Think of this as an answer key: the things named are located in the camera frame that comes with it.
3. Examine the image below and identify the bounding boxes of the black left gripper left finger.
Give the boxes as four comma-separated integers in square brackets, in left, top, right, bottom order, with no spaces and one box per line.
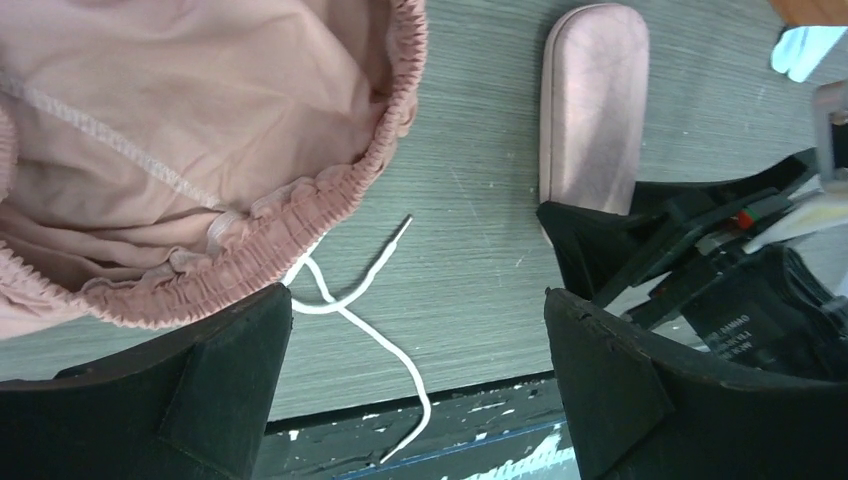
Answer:
[1,284,292,479]

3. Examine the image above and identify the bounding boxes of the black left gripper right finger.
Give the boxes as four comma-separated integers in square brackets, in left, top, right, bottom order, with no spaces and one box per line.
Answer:
[544,288,847,479]

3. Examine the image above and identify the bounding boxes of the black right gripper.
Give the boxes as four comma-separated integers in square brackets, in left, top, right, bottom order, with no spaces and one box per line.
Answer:
[536,149,847,381]

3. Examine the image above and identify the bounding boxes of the pink glasses case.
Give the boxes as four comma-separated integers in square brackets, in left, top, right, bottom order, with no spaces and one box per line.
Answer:
[539,3,650,215]

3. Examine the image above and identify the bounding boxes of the light blue cleaning cloth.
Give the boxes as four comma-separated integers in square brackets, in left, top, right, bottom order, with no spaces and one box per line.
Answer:
[770,26,847,83]

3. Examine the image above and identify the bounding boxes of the pink shorts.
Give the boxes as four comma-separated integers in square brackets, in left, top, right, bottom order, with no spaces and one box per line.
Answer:
[1,1,428,338]

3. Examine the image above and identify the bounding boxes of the orange wooden divider tray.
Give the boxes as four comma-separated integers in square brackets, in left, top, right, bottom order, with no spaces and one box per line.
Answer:
[769,0,848,26]

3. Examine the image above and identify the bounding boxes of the white drawstring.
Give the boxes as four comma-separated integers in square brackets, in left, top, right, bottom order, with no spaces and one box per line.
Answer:
[281,214,433,466]

